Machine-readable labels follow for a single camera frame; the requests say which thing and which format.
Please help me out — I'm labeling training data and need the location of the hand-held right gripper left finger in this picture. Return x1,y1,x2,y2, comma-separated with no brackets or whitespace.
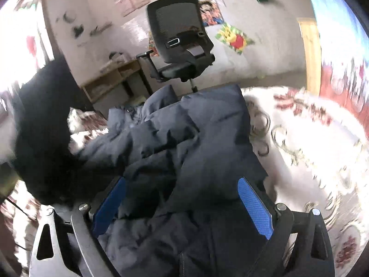
29,176,128,277

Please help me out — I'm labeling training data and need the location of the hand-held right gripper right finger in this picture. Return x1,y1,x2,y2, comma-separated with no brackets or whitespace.
237,177,335,277

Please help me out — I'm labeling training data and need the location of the navy blue jacket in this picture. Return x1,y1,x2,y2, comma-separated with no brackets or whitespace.
72,84,270,277

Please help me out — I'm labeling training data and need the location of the floral bed blanket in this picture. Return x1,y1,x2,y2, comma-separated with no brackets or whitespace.
0,85,369,277

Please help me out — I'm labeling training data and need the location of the dark cloth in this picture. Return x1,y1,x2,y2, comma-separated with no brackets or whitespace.
12,60,127,205

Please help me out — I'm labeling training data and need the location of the wooden desk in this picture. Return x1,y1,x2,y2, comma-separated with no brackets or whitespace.
81,59,153,104

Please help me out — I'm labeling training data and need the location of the wooden cabinet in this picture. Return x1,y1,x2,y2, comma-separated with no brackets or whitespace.
297,17,322,96

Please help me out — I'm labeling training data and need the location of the colourful cartoon poster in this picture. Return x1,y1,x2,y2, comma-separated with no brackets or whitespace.
148,32,160,57

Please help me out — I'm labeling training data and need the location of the yellow bear poster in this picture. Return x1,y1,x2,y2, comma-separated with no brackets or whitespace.
215,23,256,55

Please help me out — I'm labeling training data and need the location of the blue printed curtain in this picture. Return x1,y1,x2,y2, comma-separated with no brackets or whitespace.
301,0,369,127

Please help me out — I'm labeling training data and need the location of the black office chair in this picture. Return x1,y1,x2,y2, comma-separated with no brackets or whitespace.
135,0,216,93

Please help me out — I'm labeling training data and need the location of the cartoon figures poster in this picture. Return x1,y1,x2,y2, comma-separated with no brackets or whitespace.
199,0,227,28

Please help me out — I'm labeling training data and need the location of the window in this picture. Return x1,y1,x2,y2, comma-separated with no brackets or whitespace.
0,0,55,99

